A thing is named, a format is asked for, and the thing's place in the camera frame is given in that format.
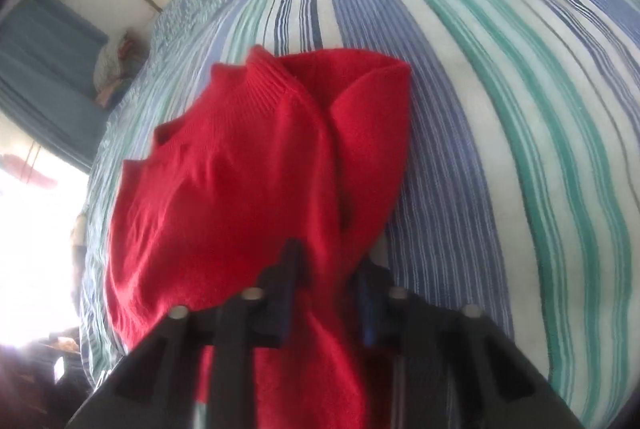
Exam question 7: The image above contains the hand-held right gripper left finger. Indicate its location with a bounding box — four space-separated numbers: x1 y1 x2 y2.
65 239 306 429

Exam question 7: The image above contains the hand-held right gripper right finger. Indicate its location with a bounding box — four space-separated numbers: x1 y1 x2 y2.
352 254 586 429

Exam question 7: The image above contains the red sweater with white rabbit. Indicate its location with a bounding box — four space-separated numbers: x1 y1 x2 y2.
104 45 413 429

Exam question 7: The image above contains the striped bed sheet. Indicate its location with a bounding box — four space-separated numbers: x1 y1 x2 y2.
77 0 640 429

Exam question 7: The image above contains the dark furniture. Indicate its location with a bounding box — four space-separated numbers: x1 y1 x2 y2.
0 324 101 429

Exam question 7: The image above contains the colourful cloth bundle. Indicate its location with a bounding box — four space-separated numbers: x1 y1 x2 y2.
92 28 151 107

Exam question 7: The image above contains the blue curtain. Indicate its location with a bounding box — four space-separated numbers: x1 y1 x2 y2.
0 0 111 172

